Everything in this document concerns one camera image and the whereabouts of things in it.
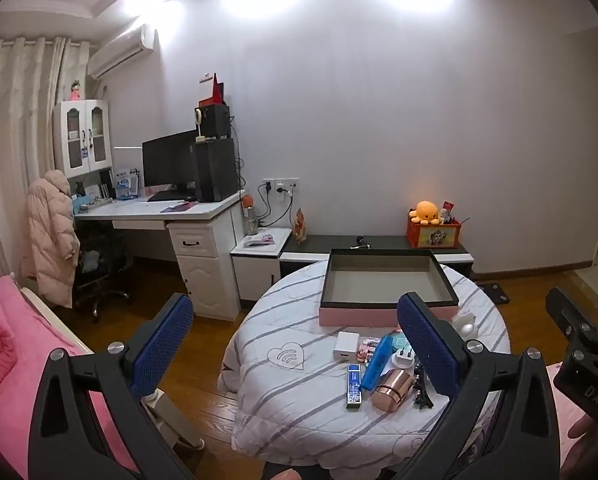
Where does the orange octopus plush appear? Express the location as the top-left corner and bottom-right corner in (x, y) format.
(410, 201), (442, 225)

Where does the pink kitty brick toy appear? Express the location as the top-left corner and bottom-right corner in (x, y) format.
(357, 336), (382, 362)

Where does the white air conditioner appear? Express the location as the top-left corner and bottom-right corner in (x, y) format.
(86, 24), (156, 80)

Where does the black power cable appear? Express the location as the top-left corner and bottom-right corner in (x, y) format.
(256, 185), (294, 228)

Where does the black computer tower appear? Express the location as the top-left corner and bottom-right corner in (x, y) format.
(194, 137), (240, 203)

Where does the beige curtain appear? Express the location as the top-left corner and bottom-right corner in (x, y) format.
(0, 35), (92, 281)

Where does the white glass-door cabinet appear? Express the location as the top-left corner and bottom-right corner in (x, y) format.
(53, 99), (114, 178)

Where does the white wall socket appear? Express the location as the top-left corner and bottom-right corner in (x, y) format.
(263, 177), (300, 196)

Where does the blue and white box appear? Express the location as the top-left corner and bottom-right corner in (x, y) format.
(115, 170), (140, 201)

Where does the white charger block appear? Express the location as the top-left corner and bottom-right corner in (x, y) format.
(334, 331), (362, 362)

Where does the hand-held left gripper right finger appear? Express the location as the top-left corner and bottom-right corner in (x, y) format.
(394, 292), (562, 480)

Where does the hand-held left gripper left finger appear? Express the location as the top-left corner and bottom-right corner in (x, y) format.
(28, 291), (200, 480)

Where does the black speaker box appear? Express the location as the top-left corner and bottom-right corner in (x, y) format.
(195, 104), (231, 140)

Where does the round table with striped cloth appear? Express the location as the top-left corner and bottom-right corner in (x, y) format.
(218, 259), (512, 471)

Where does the black low cabinet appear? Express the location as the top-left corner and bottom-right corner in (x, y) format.
(279, 235), (474, 281)

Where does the blue case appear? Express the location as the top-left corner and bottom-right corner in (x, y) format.
(361, 335), (394, 391)

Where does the blue rectangular packet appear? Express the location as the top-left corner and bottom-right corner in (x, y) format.
(346, 364), (364, 410)

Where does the black computer monitor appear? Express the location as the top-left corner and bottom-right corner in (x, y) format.
(142, 130), (200, 196)

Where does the rose gold cup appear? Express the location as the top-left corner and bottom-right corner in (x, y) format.
(370, 367), (416, 409)

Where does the person's right hand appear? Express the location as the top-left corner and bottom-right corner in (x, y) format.
(568, 411), (598, 442)

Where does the white desk with drawers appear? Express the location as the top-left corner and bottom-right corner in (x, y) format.
(71, 192), (244, 321)

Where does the black bathroom scale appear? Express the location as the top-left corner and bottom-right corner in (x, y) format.
(479, 282), (512, 306)

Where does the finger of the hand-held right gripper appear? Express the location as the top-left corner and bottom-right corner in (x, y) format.
(546, 287), (598, 346)

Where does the pink box with black rim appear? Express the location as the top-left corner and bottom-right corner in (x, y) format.
(319, 248), (460, 327)

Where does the orange snack bag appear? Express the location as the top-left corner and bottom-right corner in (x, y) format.
(291, 206), (310, 246)

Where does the black office chair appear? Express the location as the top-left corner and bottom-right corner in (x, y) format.
(71, 220), (132, 323)

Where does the red box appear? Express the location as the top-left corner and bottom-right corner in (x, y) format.
(199, 74), (226, 107)

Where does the white plug adapter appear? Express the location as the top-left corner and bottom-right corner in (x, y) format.
(391, 350), (420, 373)

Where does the orange storage box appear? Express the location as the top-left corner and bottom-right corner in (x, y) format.
(406, 212), (462, 249)

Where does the white nightstand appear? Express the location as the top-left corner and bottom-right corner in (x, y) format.
(230, 227), (292, 303)

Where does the black hair clip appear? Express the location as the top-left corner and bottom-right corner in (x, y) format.
(411, 362), (436, 409)

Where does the orange-capped bottle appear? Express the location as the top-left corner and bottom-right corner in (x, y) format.
(244, 194), (258, 236)

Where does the pink down jacket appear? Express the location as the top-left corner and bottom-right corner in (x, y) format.
(21, 170), (82, 308)

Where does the white cat toy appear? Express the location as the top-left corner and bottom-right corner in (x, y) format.
(451, 311), (478, 341)

